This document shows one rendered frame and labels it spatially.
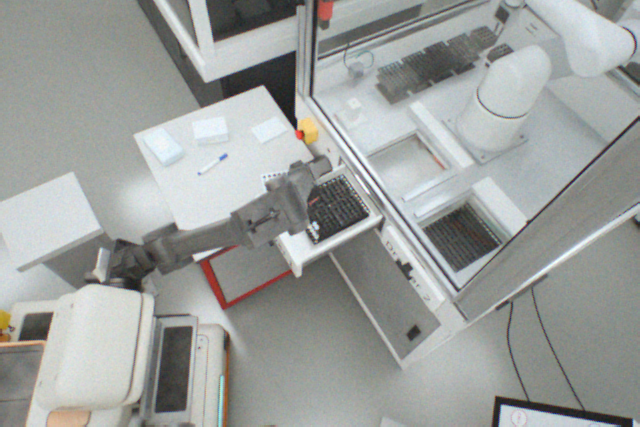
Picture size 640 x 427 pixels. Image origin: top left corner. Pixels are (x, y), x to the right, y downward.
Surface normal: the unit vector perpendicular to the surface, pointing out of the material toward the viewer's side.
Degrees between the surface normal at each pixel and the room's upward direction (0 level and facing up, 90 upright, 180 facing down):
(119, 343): 42
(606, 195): 90
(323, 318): 0
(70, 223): 0
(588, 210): 90
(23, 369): 0
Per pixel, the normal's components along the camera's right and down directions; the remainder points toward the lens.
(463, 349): 0.07, -0.51
